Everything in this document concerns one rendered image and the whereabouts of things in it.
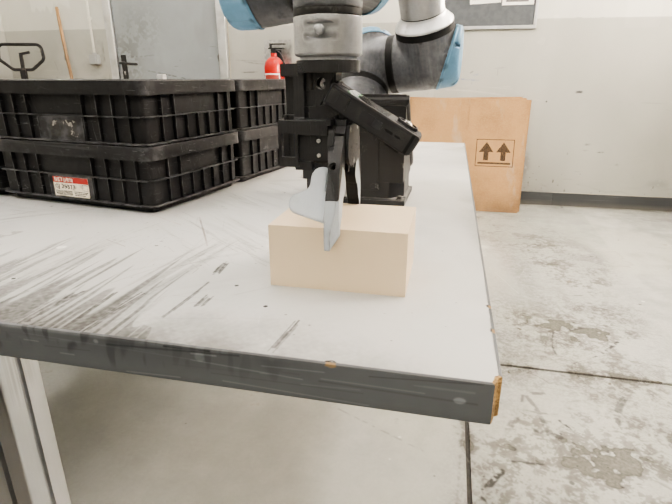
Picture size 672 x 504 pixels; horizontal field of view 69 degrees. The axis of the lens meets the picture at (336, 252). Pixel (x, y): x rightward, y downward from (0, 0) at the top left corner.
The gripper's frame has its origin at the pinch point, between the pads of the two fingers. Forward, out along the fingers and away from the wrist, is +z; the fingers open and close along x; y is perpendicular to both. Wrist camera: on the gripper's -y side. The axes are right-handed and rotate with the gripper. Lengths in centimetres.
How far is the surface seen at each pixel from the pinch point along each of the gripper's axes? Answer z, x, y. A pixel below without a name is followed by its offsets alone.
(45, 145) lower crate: -6, -22, 63
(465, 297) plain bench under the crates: 5.3, 4.6, -14.6
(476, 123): 14, -327, -30
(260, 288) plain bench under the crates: 5.1, 7.3, 8.8
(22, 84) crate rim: -17, -23, 65
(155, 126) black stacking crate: -10.3, -22.9, 39.2
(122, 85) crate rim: -17.2, -19.3, 42.1
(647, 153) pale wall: 35, -344, -152
